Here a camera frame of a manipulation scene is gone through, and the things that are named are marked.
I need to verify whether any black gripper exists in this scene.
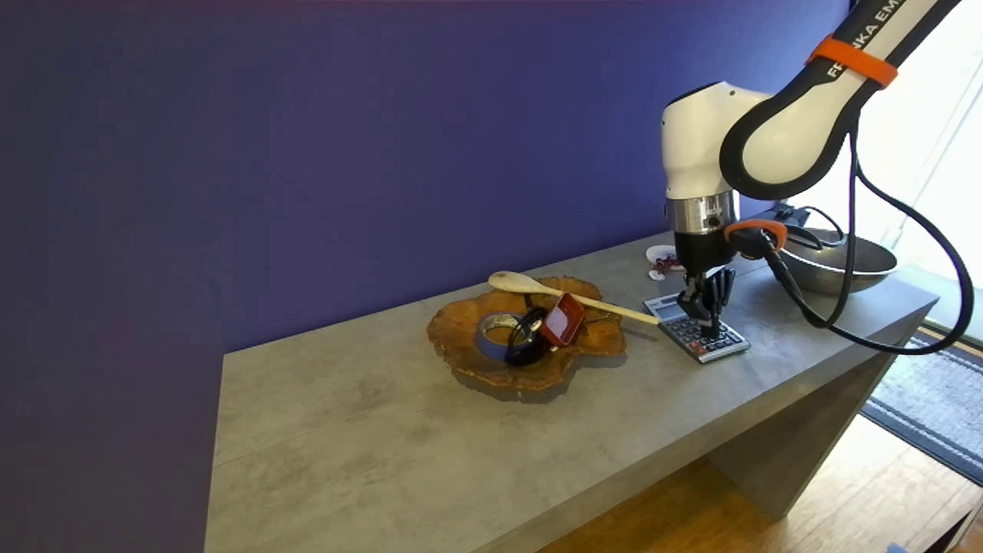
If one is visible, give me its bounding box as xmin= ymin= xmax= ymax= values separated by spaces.
xmin=668 ymin=226 xmax=740 ymax=342

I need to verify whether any grey desk calculator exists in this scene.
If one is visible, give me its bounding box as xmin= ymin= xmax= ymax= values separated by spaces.
xmin=643 ymin=289 xmax=751 ymax=368

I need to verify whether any white round fan-pattern disc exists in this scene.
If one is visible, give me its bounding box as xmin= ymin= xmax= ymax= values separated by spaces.
xmin=639 ymin=239 xmax=684 ymax=275

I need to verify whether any small red square box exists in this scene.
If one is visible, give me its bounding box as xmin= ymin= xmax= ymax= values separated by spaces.
xmin=537 ymin=291 xmax=590 ymax=353

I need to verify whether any round metal bowl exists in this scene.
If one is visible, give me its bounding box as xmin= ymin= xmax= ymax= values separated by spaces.
xmin=762 ymin=208 xmax=903 ymax=302

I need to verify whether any light wooden spoon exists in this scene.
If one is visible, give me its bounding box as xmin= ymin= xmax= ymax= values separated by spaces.
xmin=485 ymin=268 xmax=664 ymax=331

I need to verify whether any silver tape roll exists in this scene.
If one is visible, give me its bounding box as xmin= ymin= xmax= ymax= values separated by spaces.
xmin=472 ymin=309 xmax=525 ymax=366

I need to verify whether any grey doormat with dark border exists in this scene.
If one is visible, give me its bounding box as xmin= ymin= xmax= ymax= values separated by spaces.
xmin=859 ymin=323 xmax=983 ymax=486

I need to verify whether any grey concrete-look cabinet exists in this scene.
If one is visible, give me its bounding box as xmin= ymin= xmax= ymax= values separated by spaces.
xmin=199 ymin=226 xmax=942 ymax=553

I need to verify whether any orange strap at wrist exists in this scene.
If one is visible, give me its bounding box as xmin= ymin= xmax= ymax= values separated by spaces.
xmin=720 ymin=214 xmax=791 ymax=247

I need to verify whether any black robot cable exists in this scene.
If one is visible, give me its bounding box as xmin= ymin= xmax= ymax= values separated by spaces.
xmin=751 ymin=115 xmax=976 ymax=359

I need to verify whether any orange strap on arm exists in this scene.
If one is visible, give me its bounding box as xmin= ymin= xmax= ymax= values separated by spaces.
xmin=806 ymin=33 xmax=903 ymax=92

